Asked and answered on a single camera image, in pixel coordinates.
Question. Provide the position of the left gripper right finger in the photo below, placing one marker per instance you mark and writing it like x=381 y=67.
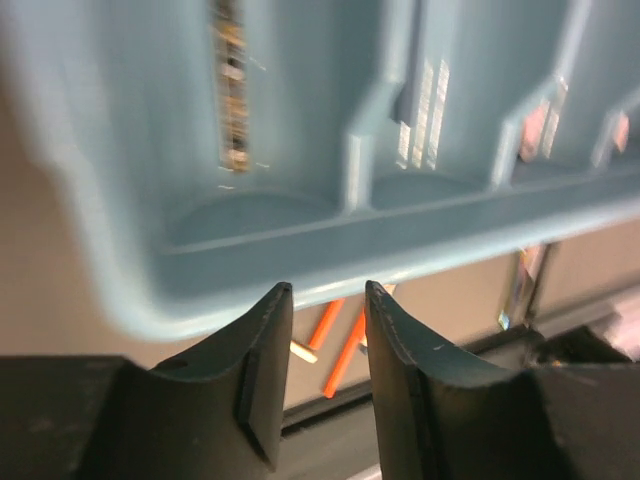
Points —
x=443 y=413

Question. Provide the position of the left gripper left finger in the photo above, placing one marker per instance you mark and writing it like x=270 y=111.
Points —
x=212 y=411

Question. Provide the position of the blue plastic cutlery tray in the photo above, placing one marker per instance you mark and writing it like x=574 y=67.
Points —
x=117 y=102

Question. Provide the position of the orange chopstick lower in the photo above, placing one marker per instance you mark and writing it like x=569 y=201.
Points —
x=354 y=340

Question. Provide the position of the iridescent knife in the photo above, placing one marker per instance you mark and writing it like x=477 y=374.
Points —
x=526 y=269

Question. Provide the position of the orange chopstick long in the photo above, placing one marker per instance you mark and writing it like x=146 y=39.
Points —
x=325 y=323

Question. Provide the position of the patterned fork in tray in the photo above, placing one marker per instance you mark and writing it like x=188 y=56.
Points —
x=230 y=59

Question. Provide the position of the pink knife in tray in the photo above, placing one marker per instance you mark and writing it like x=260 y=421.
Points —
x=539 y=126

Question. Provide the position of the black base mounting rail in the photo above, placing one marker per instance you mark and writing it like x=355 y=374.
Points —
x=344 y=445

